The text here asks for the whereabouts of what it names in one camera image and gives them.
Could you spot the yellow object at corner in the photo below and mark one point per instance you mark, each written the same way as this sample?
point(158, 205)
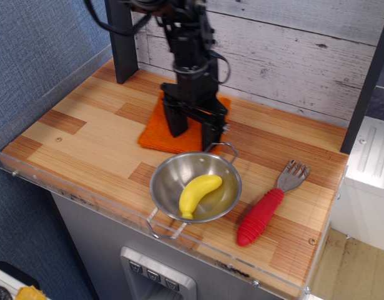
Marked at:
point(30, 293)

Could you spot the grey toy kitchen cabinet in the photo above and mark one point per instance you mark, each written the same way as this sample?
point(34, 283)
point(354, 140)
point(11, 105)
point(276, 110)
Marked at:
point(99, 237)

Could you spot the grey button control panel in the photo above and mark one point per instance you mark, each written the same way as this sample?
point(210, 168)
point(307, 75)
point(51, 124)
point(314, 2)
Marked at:
point(151, 279)

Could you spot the steel pot with handles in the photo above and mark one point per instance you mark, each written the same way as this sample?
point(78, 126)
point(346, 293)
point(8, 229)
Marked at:
point(171, 177)

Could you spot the yellow toy banana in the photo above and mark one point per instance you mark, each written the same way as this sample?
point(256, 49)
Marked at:
point(194, 192)

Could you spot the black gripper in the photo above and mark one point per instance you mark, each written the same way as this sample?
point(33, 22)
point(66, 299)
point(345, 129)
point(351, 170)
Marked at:
point(195, 96)

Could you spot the dark left shelf post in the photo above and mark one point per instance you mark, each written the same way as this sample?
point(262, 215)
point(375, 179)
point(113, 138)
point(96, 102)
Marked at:
point(123, 48)

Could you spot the orange cloth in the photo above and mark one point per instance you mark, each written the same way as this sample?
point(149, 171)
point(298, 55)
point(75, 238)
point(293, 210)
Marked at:
point(157, 135)

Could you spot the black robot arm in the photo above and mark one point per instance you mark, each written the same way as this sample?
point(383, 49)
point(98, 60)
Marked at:
point(188, 32)

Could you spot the clear acrylic edge guard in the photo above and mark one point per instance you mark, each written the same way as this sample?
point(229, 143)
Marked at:
point(32, 232)

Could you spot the red handled toy fork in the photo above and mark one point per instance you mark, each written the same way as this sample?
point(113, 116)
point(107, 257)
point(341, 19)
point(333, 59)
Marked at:
point(257, 219)

